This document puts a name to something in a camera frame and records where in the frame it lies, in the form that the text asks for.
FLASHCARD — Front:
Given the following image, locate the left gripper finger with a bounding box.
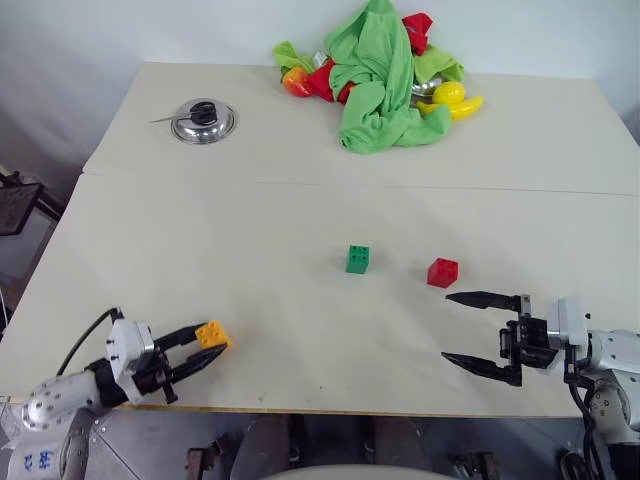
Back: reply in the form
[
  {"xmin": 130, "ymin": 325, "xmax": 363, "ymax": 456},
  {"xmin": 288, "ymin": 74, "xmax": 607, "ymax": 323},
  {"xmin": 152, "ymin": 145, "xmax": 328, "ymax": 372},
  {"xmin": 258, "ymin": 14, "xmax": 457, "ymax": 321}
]
[
  {"xmin": 151, "ymin": 322, "xmax": 209, "ymax": 354},
  {"xmin": 166, "ymin": 343, "xmax": 230, "ymax": 385}
]

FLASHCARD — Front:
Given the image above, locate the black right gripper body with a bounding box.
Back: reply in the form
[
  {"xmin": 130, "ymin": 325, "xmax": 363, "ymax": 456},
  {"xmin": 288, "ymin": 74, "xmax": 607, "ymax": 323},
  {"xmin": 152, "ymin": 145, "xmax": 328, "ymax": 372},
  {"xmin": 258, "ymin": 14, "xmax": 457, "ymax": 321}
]
[{"xmin": 498, "ymin": 294, "xmax": 559, "ymax": 374}]

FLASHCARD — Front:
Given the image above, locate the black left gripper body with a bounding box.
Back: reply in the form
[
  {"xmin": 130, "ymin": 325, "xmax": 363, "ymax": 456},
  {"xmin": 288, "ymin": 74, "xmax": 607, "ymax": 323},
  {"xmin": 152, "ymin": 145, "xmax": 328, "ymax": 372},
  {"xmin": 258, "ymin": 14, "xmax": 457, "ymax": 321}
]
[{"xmin": 130, "ymin": 344, "xmax": 180, "ymax": 405}]

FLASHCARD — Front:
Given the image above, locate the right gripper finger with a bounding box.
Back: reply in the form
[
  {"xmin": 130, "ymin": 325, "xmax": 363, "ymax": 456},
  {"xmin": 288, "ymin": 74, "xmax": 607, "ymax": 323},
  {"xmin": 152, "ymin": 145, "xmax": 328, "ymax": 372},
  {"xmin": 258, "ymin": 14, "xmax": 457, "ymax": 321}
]
[
  {"xmin": 440, "ymin": 351, "xmax": 524, "ymax": 389},
  {"xmin": 444, "ymin": 290, "xmax": 524, "ymax": 314}
]

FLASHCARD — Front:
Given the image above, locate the yellow toy brick cube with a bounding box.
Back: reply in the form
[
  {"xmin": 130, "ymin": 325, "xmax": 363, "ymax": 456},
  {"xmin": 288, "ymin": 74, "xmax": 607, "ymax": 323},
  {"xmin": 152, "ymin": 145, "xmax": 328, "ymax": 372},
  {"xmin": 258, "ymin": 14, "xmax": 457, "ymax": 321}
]
[{"xmin": 194, "ymin": 319, "xmax": 234, "ymax": 352}]

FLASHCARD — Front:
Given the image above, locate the red toy brick cube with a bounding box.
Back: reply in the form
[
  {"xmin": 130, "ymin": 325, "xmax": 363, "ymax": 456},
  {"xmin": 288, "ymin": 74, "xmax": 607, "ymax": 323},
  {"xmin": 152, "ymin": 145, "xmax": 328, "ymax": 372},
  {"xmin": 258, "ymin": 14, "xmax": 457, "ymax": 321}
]
[{"xmin": 426, "ymin": 256, "xmax": 460, "ymax": 290}]

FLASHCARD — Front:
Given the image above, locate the dark rounded shape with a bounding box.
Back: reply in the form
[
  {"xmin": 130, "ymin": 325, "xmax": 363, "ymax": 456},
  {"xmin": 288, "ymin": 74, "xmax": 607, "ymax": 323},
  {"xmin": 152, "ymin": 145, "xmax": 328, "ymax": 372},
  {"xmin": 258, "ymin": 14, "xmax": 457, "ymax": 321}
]
[{"xmin": 233, "ymin": 413, "xmax": 302, "ymax": 472}]

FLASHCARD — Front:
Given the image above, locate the green toy brick cube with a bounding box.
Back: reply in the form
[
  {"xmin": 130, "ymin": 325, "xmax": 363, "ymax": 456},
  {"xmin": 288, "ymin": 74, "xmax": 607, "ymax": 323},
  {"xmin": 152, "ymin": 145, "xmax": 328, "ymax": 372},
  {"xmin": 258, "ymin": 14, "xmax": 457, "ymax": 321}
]
[{"xmin": 344, "ymin": 243, "xmax": 373, "ymax": 276}]

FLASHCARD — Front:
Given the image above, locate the yellow toy banana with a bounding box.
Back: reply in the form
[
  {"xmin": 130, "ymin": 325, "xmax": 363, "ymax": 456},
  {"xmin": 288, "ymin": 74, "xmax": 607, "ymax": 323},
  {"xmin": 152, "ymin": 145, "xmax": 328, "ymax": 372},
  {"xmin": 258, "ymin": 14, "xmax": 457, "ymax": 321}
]
[{"xmin": 416, "ymin": 94, "xmax": 486, "ymax": 122}]

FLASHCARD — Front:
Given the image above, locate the yellow toy lemon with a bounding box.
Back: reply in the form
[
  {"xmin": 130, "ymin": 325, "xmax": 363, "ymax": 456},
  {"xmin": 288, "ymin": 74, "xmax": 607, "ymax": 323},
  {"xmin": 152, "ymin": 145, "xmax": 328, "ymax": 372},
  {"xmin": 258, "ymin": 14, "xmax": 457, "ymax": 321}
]
[{"xmin": 431, "ymin": 80, "xmax": 467, "ymax": 106}]

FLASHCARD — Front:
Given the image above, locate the steel pot lid black knob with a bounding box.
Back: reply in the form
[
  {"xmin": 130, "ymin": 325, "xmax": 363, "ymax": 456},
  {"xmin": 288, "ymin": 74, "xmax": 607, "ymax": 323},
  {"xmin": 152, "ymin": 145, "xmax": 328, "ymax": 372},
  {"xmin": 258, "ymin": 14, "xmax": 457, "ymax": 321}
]
[{"xmin": 170, "ymin": 97, "xmax": 240, "ymax": 146}]

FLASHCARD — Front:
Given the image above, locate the steel bowl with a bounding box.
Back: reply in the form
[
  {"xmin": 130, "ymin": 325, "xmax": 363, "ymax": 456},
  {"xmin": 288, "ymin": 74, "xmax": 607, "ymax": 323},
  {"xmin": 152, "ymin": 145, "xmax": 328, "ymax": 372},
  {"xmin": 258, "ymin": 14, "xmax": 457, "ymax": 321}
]
[{"xmin": 409, "ymin": 73, "xmax": 444, "ymax": 99}]

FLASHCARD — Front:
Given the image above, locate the small light green cloth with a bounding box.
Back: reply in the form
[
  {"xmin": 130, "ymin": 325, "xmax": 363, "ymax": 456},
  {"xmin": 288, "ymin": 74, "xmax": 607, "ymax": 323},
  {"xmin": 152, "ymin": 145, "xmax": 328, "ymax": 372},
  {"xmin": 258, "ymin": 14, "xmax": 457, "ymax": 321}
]
[
  {"xmin": 411, "ymin": 44, "xmax": 467, "ymax": 84},
  {"xmin": 272, "ymin": 40, "xmax": 317, "ymax": 72}
]

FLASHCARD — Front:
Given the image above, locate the large green cloth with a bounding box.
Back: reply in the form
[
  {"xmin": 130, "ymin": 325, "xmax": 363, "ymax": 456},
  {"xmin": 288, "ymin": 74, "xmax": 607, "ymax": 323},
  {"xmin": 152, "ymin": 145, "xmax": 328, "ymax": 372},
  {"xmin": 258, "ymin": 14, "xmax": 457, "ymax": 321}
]
[{"xmin": 324, "ymin": 0, "xmax": 452, "ymax": 156}]

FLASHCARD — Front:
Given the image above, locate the red cloth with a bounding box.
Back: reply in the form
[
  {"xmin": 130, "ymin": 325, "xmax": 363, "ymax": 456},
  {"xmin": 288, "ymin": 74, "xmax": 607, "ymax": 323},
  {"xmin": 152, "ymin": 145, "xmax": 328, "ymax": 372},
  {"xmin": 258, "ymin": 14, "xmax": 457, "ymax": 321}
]
[
  {"xmin": 401, "ymin": 12, "xmax": 436, "ymax": 56},
  {"xmin": 305, "ymin": 58, "xmax": 357, "ymax": 104}
]

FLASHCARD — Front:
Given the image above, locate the orange red toy peach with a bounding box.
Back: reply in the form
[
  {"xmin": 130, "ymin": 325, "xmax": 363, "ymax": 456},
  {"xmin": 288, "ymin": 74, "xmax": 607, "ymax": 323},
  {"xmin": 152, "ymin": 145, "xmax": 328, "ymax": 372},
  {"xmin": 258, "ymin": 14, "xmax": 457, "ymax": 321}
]
[{"xmin": 281, "ymin": 65, "xmax": 314, "ymax": 99}]

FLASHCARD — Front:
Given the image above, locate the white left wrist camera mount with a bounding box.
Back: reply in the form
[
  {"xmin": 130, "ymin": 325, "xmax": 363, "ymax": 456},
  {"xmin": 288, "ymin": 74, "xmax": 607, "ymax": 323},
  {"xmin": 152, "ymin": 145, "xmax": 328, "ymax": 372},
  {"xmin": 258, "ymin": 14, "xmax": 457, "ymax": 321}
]
[{"xmin": 105, "ymin": 318, "xmax": 157, "ymax": 392}]

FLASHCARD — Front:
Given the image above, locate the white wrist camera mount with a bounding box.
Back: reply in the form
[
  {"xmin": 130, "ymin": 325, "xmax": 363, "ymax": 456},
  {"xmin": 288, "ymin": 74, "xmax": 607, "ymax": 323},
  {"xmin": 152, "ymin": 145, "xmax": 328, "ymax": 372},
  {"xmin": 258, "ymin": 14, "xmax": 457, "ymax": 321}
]
[
  {"xmin": 544, "ymin": 295, "xmax": 592, "ymax": 378},
  {"xmin": 105, "ymin": 318, "xmax": 157, "ymax": 392}
]

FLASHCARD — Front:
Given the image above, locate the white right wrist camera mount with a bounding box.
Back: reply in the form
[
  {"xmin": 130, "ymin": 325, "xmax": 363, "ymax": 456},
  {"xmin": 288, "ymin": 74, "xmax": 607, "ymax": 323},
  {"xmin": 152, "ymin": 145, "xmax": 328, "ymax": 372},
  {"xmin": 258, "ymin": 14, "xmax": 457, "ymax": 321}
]
[{"xmin": 544, "ymin": 295, "xmax": 592, "ymax": 378}]

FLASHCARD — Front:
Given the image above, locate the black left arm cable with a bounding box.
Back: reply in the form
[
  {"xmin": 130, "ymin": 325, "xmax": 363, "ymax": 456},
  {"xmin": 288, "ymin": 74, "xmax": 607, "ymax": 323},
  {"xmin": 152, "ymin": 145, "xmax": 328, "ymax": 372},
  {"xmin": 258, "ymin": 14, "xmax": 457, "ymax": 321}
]
[{"xmin": 55, "ymin": 306, "xmax": 125, "ymax": 377}]

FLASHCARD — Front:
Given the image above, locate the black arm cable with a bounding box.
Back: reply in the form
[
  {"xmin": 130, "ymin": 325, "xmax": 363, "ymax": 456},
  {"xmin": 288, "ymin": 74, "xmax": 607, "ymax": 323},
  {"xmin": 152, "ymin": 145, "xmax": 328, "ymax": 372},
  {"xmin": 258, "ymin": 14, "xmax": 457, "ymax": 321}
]
[
  {"xmin": 563, "ymin": 344, "xmax": 609, "ymax": 480},
  {"xmin": 55, "ymin": 306, "xmax": 125, "ymax": 377}
]

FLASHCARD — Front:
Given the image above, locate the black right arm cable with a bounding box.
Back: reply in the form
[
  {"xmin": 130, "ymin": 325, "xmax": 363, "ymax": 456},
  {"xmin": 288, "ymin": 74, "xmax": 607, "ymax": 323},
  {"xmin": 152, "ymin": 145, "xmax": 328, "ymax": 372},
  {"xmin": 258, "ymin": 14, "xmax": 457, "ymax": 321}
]
[{"xmin": 563, "ymin": 344, "xmax": 609, "ymax": 480}]

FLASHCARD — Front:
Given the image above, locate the black metal frame stand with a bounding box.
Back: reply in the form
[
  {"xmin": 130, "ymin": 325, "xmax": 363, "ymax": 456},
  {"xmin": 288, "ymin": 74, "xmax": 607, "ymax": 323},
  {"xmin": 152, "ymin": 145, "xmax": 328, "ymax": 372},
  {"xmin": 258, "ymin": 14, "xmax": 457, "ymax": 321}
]
[{"xmin": 0, "ymin": 168, "xmax": 65, "ymax": 239}]

